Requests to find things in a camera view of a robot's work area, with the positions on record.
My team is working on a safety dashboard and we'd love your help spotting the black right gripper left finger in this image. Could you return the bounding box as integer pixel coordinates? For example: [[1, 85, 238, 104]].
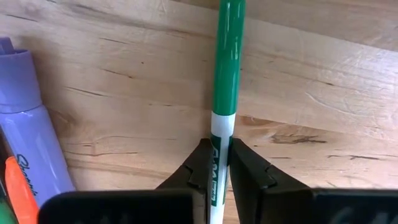
[[37, 138, 213, 224]]

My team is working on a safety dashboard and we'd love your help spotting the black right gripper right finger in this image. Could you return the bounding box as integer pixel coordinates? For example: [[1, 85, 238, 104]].
[[229, 138, 398, 224]]

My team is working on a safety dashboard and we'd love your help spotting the green Expo marker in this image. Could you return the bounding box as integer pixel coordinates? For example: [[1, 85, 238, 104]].
[[208, 0, 247, 224]]

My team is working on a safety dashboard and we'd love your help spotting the lavender Sharpie highlighter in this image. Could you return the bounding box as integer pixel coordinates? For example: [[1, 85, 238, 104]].
[[0, 36, 76, 208]]

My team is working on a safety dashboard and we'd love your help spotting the red-orange thin marker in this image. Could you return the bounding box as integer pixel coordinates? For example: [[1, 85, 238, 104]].
[[4, 155, 40, 224]]

